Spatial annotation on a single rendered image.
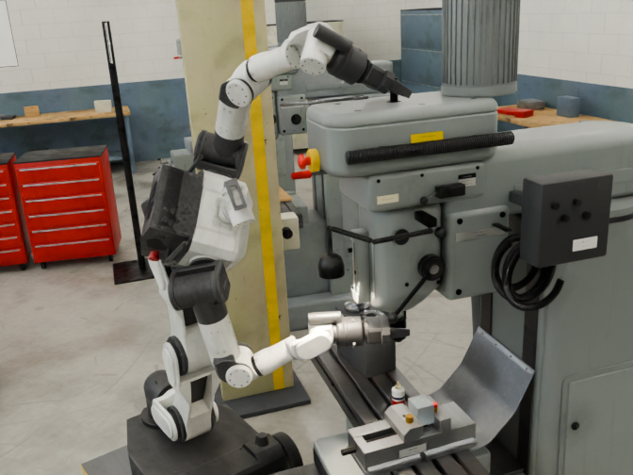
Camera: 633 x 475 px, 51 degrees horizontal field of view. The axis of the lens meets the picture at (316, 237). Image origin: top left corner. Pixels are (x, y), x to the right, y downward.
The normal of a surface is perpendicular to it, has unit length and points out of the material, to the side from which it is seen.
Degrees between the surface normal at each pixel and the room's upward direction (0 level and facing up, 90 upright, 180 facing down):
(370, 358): 90
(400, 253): 90
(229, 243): 57
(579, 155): 90
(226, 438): 0
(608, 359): 88
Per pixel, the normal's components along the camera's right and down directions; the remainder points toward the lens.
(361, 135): 0.30, 0.29
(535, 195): -0.95, 0.15
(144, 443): -0.05, -0.94
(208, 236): 0.47, -0.31
